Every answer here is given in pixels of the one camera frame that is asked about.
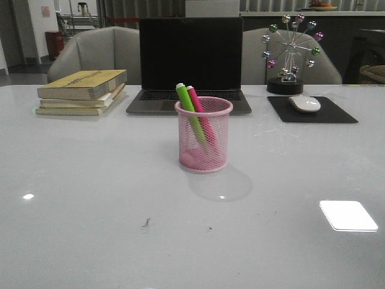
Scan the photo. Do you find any pink mesh pen holder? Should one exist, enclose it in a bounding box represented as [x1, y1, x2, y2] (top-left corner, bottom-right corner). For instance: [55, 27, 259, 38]
[174, 96, 233, 173]

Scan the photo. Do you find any pink highlighter pen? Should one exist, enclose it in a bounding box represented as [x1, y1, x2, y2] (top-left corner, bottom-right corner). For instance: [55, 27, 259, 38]
[186, 85, 218, 145]

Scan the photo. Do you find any green highlighter pen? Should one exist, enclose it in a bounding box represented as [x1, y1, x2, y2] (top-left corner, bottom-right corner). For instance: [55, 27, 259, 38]
[176, 82, 206, 146]

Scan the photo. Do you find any grey laptop computer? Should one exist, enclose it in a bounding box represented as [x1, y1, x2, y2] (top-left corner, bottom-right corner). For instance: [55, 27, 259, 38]
[126, 17, 251, 115]

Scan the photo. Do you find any middle white book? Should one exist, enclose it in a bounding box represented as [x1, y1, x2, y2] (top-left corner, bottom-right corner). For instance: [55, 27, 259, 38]
[40, 84, 125, 108]

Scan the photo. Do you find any right grey armchair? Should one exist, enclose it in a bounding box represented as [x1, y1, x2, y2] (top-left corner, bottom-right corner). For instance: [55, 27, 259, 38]
[241, 28, 342, 85]

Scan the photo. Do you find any grey armchair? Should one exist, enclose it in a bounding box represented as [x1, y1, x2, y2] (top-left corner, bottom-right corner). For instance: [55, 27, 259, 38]
[47, 26, 141, 85]
[241, 28, 342, 85]

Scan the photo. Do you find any white computer mouse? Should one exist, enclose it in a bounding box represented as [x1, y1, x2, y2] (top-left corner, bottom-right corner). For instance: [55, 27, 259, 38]
[288, 95, 321, 113]

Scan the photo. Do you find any left grey armchair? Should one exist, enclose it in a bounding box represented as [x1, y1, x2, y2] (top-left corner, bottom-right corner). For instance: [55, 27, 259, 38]
[47, 26, 141, 85]

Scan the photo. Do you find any top yellow book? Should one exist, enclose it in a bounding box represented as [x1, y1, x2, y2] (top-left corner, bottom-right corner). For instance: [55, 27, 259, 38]
[37, 70, 127, 101]

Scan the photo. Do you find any ferris wheel desk ornament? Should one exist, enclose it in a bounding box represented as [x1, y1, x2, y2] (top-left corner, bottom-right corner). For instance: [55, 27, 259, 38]
[261, 14, 321, 95]

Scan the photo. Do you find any black mouse pad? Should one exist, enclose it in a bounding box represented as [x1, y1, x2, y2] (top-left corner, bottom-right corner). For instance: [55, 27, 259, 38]
[268, 96, 359, 123]

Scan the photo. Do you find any bottom yellow-green book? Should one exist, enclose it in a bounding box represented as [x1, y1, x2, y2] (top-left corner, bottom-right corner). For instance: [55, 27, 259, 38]
[35, 91, 124, 116]

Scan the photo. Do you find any metal cart in background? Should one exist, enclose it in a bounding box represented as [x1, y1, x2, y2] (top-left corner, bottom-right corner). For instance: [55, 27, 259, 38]
[54, 0, 99, 37]

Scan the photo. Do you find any red trash bin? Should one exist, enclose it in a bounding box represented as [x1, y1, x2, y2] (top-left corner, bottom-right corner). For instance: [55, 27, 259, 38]
[45, 31, 64, 60]

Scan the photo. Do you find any fruit bowl on counter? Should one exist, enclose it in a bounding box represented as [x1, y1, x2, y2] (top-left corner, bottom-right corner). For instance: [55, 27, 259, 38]
[309, 0, 337, 11]

